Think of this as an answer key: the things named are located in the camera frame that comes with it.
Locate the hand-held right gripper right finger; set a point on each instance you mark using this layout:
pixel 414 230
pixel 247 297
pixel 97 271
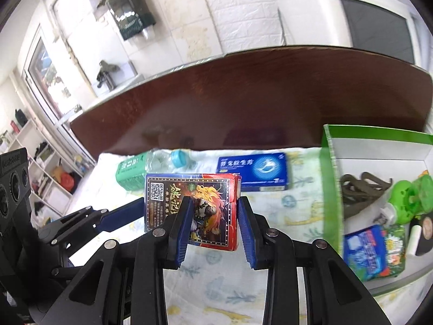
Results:
pixel 248 233

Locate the green and white cardboard box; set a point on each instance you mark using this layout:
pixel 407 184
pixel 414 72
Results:
pixel 372 149

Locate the blue plastic tablet box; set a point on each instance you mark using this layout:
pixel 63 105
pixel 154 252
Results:
pixel 362 247

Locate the small white tube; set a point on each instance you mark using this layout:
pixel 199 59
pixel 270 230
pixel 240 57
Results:
pixel 414 240

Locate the white shelf unit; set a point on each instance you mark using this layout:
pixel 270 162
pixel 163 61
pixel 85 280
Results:
pixel 44 172

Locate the green label water bottle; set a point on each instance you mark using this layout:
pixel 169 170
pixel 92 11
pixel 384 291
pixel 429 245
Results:
pixel 135 172

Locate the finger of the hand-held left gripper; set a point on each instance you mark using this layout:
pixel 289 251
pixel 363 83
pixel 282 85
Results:
pixel 121 213
pixel 74 254

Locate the blue medicine box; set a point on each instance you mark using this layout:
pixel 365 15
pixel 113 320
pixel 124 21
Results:
pixel 250 169

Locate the red playing card box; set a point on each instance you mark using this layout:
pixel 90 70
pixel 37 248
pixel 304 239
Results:
pixel 209 203

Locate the dark green wall dispenser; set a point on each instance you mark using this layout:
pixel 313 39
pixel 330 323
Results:
pixel 130 13

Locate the window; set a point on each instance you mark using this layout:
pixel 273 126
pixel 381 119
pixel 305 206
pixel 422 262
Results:
pixel 47 74

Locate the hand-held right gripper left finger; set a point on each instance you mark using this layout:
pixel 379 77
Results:
pixel 182 230

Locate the small green box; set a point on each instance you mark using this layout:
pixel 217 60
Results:
pixel 394 247

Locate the green mosquito repellent device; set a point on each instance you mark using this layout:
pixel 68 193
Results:
pixel 406 196

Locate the dark figurine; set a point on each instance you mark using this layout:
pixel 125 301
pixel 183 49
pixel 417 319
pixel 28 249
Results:
pixel 106 74

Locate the printed blanket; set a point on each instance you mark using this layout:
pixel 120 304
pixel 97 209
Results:
pixel 216 277

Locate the brown wooden board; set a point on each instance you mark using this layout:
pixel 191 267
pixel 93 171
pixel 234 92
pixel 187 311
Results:
pixel 236 101

